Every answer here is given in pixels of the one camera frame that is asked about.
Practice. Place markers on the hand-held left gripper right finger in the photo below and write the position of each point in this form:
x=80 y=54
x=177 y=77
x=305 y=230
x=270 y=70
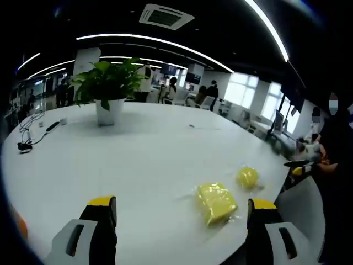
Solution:
x=259 y=237

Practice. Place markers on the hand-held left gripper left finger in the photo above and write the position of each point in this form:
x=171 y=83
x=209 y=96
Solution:
x=102 y=234

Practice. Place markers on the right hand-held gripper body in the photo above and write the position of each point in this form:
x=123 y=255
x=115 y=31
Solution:
x=313 y=152

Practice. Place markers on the small yellow round packet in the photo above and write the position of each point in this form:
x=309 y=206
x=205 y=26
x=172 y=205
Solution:
x=247 y=177

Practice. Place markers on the person's right hand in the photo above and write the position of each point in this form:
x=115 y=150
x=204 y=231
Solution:
x=328 y=167

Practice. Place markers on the desktop monitor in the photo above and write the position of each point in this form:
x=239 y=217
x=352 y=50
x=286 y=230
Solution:
x=280 y=121

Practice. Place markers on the person's dark clothed torso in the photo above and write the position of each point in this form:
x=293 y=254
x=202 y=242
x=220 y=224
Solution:
x=339 y=193

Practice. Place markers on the orange object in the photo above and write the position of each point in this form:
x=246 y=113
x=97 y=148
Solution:
x=22 y=227

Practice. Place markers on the black power strip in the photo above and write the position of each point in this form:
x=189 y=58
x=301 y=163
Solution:
x=52 y=126

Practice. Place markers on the small white adapter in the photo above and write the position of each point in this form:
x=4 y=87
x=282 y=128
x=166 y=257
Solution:
x=63 y=121

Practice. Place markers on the long ceiling light strip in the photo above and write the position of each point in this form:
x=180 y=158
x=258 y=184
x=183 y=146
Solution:
x=271 y=29
x=154 y=41

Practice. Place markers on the green plant in white pot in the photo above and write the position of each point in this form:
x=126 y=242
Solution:
x=109 y=85

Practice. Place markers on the ceiling air conditioner vent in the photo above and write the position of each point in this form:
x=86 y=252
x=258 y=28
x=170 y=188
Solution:
x=166 y=16

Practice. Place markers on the large black wall screen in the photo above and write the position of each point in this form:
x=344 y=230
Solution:
x=292 y=95

